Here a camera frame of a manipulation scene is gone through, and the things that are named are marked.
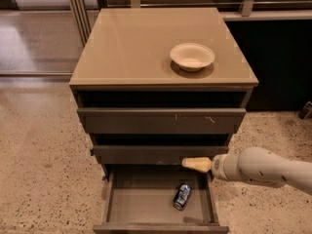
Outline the grey drawer cabinet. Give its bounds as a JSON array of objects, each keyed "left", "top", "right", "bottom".
[{"left": 68, "top": 7, "right": 259, "bottom": 180}]

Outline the white paper bowl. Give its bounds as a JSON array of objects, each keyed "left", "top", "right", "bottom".
[{"left": 170, "top": 43, "right": 215, "bottom": 72}]

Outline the blue pepsi can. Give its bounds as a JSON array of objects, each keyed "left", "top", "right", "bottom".
[{"left": 173, "top": 183, "right": 192, "bottom": 211}]

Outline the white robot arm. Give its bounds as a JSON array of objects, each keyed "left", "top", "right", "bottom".
[{"left": 182, "top": 147, "right": 312, "bottom": 195}]

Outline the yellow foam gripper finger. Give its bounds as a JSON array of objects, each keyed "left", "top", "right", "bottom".
[{"left": 182, "top": 157, "right": 212, "bottom": 173}]

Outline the grey top drawer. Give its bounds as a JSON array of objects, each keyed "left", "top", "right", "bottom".
[{"left": 77, "top": 108, "right": 246, "bottom": 135}]

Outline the grey open bottom drawer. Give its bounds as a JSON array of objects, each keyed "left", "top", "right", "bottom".
[{"left": 94, "top": 165, "right": 229, "bottom": 234}]

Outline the metal railing frame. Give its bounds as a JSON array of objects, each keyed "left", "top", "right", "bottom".
[{"left": 69, "top": 0, "right": 312, "bottom": 42}]

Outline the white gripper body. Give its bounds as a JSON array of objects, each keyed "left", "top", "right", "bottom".
[{"left": 212, "top": 154, "right": 242, "bottom": 181}]

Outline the grey middle drawer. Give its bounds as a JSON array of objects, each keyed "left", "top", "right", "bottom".
[{"left": 93, "top": 145, "right": 228, "bottom": 165}]

